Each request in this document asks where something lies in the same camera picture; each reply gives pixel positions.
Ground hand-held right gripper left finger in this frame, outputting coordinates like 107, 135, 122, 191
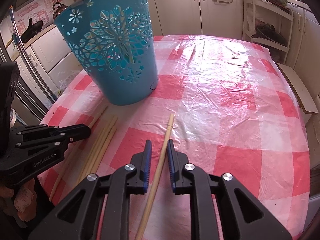
27, 140, 153, 240

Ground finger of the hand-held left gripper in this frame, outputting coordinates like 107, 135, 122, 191
15, 124, 91, 139
16, 135, 74, 155

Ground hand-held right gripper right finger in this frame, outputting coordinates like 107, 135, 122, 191
167, 139, 292, 240

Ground blue perforated plastic basket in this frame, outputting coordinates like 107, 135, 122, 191
54, 0, 159, 106

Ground pink checked plastic tablecloth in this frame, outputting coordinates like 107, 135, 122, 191
37, 34, 310, 240

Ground black wok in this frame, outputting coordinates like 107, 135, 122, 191
20, 17, 44, 43

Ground metal kettle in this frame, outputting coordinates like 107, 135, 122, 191
52, 2, 68, 20

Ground dark pan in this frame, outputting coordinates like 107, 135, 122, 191
251, 24, 285, 47

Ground white storage trolley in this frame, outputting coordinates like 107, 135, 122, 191
244, 0, 294, 64

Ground metal mop handle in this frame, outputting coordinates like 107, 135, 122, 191
9, 5, 54, 103

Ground pink wall stickers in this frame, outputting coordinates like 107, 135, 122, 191
15, 0, 62, 23

